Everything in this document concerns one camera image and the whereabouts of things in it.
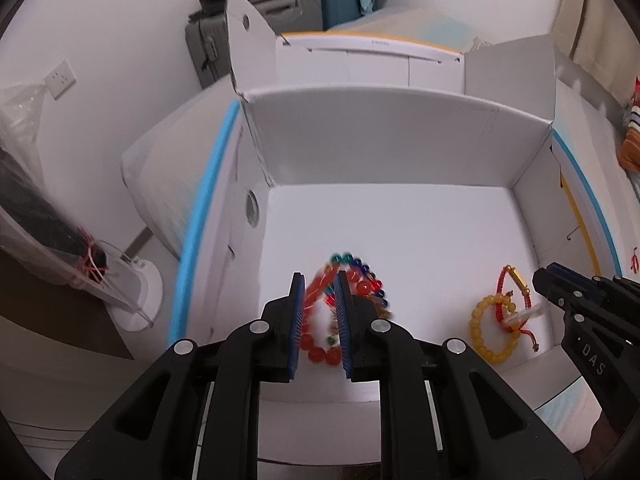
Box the white and blue cardboard box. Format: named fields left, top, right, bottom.
left=167, top=0, right=626, bottom=406

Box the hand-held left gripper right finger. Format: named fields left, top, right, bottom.
left=335, top=270, right=586, bottom=480

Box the striped pillow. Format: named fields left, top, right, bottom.
left=620, top=77, right=640, bottom=173

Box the red string gold tube bracelet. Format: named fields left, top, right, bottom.
left=495, top=265, right=541, bottom=352

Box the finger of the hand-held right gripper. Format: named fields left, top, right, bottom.
left=547, top=262, right=640, bottom=313
left=532, top=269, right=640, bottom=346

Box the white round stand base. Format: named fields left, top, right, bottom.
left=102, top=225, right=165, bottom=332

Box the clear plastic bag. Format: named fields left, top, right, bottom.
left=0, top=82, right=123, bottom=306

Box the grey suitcase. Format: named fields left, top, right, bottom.
left=185, top=0, right=323, bottom=88

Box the multicolour glass bead bracelet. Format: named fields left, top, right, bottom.
left=324, top=251, right=396, bottom=321

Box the white wall socket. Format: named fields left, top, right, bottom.
left=44, top=60, right=77, bottom=98

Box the dark brown table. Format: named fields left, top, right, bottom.
left=0, top=250, right=136, bottom=361

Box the yellow bead bracelet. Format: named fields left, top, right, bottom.
left=468, top=294, right=523, bottom=366

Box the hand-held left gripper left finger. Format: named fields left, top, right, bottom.
left=54, top=272, right=307, bottom=480

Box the wide beige curtain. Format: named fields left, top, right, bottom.
left=552, top=0, right=640, bottom=111

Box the red bead bracelet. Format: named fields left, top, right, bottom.
left=299, top=265, right=381, bottom=367

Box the red tie string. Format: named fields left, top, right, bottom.
left=80, top=230, right=108, bottom=281

